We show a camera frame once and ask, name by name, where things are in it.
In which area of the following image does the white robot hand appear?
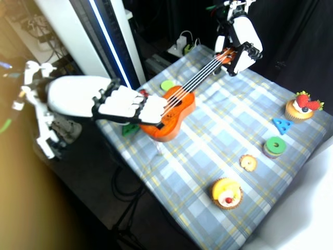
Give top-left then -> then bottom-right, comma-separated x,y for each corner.
214,15 -> 263,77
46,76 -> 169,125

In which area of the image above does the orange toy ukulele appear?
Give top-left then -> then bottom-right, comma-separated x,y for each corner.
139,46 -> 238,143

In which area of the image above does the white column with blue strip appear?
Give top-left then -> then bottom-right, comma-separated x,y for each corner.
35,0 -> 146,91

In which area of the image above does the green triangle block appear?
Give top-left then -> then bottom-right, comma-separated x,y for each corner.
122,122 -> 141,136

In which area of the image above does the white power strip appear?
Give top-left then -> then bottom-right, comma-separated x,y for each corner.
168,30 -> 201,57

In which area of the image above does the green sandwich cookie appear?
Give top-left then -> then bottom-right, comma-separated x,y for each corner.
160,80 -> 175,92

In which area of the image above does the strawberry toy cupcake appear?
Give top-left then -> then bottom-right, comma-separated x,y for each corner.
285,90 -> 325,123

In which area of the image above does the blue triangle block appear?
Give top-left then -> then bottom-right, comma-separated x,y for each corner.
272,117 -> 294,135

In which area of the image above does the blue plaid tablecloth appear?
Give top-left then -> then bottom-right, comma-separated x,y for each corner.
96,44 -> 327,250

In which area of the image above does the round butter cookie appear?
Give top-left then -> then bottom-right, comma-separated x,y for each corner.
239,154 -> 258,172

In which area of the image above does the yellow fruit toy cupcake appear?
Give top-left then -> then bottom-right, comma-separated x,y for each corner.
210,178 -> 244,210

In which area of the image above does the white board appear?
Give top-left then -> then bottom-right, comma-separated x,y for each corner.
241,145 -> 333,250

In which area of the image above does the black floor cable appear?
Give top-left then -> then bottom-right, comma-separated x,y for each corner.
111,166 -> 146,203

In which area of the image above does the coloured ring stack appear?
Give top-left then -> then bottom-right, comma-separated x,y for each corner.
263,136 -> 287,159

